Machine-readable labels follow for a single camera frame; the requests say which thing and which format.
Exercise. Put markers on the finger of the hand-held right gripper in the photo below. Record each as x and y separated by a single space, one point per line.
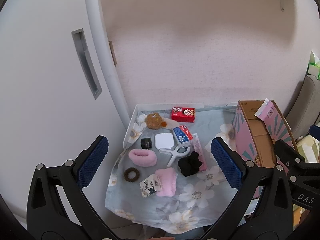
287 153
315 132

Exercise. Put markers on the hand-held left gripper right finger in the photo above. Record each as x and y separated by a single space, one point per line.
226 165

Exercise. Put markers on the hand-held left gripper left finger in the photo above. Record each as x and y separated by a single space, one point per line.
93 160

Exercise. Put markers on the pink striped cardboard box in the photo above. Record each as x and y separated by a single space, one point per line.
260 135

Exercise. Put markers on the long pink box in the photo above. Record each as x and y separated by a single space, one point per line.
197 145

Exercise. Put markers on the black scrunchie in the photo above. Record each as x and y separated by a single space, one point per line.
190 163

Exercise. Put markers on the pink fluffy band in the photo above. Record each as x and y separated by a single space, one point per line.
142 158

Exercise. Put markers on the white plastic clip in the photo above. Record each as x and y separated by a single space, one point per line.
175 153

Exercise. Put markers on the blue and red floss pack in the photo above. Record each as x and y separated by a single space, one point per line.
182 135

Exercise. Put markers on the small black jar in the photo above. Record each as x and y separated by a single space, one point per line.
146 143

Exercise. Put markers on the pink fluffy pouch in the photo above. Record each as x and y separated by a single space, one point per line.
167 182

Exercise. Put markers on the small cream patterned packet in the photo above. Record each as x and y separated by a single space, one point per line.
150 186

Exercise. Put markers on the red printed box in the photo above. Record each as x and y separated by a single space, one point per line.
183 114

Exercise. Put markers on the white square case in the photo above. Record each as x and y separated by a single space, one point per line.
163 141

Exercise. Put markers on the brown plush toy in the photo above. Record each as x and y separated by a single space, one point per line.
153 121

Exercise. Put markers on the green striped floral cushion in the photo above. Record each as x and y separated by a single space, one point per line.
310 148

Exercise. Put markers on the grey sofa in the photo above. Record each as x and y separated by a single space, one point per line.
306 100

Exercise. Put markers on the grey floral cloth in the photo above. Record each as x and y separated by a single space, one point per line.
207 127

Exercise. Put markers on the green tissue pack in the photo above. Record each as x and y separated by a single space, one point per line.
314 65

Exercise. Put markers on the white tray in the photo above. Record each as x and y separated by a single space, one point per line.
160 105

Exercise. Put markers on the white wardrobe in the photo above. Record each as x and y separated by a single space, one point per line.
37 80

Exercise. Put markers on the white wall switch plate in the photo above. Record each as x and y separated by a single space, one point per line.
112 53

